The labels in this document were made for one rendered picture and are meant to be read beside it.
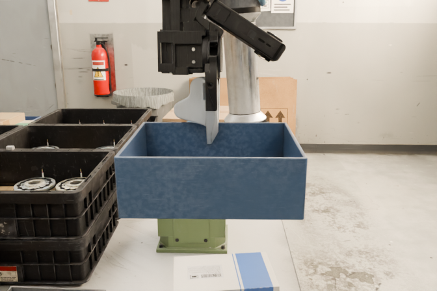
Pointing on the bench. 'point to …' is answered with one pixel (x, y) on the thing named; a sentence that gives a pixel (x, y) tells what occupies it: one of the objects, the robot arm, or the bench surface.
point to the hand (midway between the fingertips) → (214, 134)
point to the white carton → (224, 273)
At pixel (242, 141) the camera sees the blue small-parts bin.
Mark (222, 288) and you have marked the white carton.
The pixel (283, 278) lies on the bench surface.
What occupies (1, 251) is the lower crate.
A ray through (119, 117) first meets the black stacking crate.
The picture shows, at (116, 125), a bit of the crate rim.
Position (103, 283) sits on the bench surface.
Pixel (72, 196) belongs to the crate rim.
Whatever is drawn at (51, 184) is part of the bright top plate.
